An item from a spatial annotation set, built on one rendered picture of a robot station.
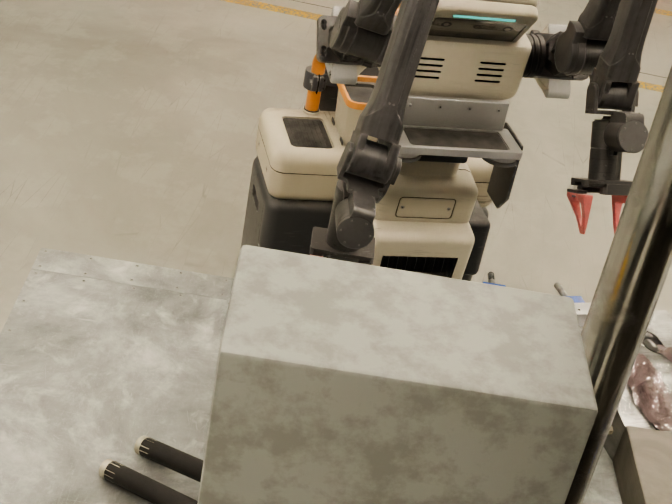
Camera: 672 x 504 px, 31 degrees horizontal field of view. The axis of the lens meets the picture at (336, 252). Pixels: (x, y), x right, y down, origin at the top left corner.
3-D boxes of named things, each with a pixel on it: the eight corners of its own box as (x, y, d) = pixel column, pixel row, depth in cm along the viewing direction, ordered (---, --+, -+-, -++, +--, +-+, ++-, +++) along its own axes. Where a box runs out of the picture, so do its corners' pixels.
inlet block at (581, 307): (541, 296, 227) (548, 272, 224) (564, 296, 228) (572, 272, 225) (569, 338, 216) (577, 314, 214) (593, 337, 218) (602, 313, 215)
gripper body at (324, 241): (372, 268, 189) (381, 229, 185) (308, 257, 189) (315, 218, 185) (373, 245, 195) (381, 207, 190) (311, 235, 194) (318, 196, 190)
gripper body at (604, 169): (637, 192, 215) (640, 150, 214) (585, 190, 212) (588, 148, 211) (619, 189, 221) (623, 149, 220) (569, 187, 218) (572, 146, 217)
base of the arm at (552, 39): (585, 38, 238) (529, 34, 235) (604, 28, 231) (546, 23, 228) (585, 81, 238) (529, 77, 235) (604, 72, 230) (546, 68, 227)
